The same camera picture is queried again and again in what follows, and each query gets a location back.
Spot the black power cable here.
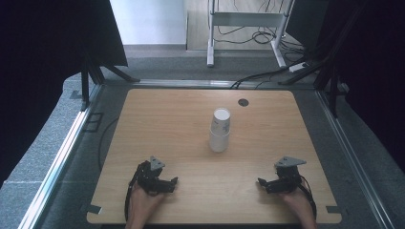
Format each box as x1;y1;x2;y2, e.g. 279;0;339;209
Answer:
229;56;309;91

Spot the person's left hand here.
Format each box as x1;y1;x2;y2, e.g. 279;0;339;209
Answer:
128;183;166;221

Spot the aluminium floor rail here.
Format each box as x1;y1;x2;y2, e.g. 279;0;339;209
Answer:
129;78;275;91
314;90;396;229
18;83;103;229

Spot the black curtain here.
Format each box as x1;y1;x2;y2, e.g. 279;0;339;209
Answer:
285;0;405;176
0;0;129;189

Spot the thin black floor cable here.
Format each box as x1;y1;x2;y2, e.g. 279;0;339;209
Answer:
97;116;120;172

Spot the white power strip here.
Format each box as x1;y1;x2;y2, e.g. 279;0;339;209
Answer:
288;61;309;73

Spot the person's right hand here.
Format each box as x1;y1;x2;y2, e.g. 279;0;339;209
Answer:
279;186;317;222

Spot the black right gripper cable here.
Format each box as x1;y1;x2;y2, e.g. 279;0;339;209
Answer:
299;176;318;220

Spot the tangle of black floor cables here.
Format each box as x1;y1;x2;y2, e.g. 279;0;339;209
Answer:
215;24;308;55

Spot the white metal stand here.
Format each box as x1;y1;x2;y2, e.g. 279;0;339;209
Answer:
206;0;296;69

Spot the black tripod stand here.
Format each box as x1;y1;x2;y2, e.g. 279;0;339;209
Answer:
277;0;371;119
79;47;141;113

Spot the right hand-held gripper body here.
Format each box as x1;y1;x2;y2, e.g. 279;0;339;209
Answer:
274;156;308;194

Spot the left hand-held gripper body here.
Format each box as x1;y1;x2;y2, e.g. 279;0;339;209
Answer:
137;156;166;194

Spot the white paper cup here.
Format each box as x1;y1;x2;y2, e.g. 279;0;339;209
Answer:
211;107;231;135
208;128;230;154

